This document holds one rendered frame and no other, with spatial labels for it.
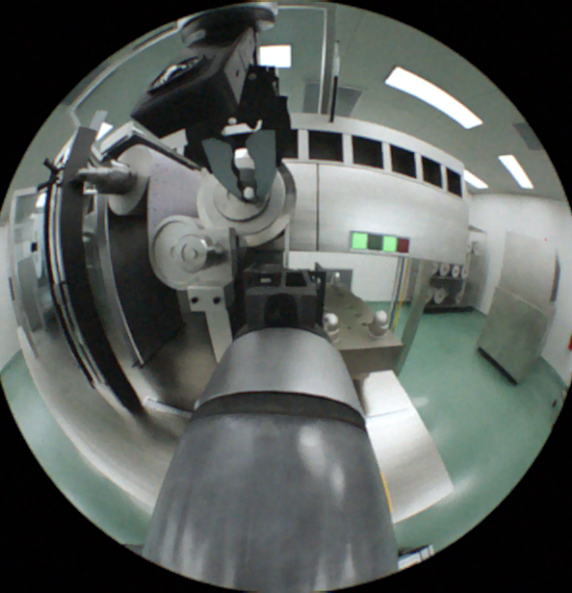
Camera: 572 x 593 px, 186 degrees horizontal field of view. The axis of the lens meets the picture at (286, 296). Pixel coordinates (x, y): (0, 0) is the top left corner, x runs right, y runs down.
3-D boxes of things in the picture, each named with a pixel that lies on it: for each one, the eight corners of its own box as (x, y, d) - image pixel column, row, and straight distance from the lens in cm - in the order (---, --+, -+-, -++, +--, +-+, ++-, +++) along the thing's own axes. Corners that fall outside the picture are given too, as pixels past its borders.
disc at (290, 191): (187, 233, 29) (215, 142, 31) (188, 233, 30) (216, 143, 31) (276, 260, 25) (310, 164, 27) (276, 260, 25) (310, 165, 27)
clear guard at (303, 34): (70, 112, 123) (71, 111, 124) (108, 169, 122) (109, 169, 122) (327, 9, 81) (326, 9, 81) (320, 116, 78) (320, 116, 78)
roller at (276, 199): (195, 224, 28) (219, 150, 29) (241, 229, 52) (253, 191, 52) (268, 245, 24) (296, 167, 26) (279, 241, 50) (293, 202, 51)
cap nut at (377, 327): (372, 339, 31) (377, 316, 29) (364, 328, 34) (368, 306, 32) (389, 338, 33) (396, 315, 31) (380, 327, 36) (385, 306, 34)
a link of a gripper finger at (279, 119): (293, 161, 20) (287, 77, 18) (294, 167, 19) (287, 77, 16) (248, 166, 21) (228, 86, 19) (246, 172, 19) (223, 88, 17)
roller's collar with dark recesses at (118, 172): (93, 198, 41) (96, 167, 43) (116, 199, 44) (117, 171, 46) (111, 187, 36) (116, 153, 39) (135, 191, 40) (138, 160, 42)
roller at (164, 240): (154, 289, 35) (145, 221, 35) (210, 264, 56) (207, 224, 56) (211, 288, 28) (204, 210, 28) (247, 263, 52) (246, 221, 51)
